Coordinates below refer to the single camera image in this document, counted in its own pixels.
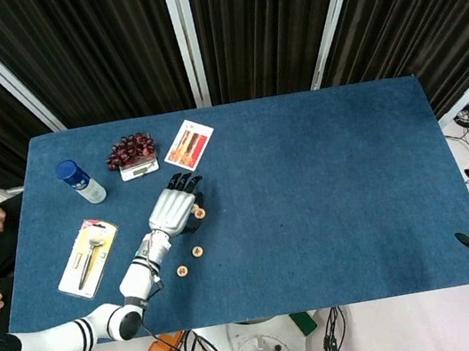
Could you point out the blue capped white bottle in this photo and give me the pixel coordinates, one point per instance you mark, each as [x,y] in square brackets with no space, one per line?
[83,185]

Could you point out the yellow blister pack tool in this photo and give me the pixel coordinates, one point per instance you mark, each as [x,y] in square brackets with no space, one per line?
[88,258]

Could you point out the blue fabric tablecloth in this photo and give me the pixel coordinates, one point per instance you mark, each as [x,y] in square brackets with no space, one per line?
[310,194]

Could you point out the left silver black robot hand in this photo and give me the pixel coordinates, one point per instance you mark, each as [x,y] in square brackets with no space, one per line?
[170,211]

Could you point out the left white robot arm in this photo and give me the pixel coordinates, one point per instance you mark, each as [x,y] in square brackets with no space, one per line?
[55,340]

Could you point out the small silver kitchen scale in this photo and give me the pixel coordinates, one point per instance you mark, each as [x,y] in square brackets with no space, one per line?
[139,170]

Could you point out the red yellow picture card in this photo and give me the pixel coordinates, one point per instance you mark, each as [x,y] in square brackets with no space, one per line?
[188,143]

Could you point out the green flat object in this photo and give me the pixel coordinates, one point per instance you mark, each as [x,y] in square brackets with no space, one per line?
[305,323]

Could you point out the dark red grape bunch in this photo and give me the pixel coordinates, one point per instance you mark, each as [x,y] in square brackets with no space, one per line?
[128,148]

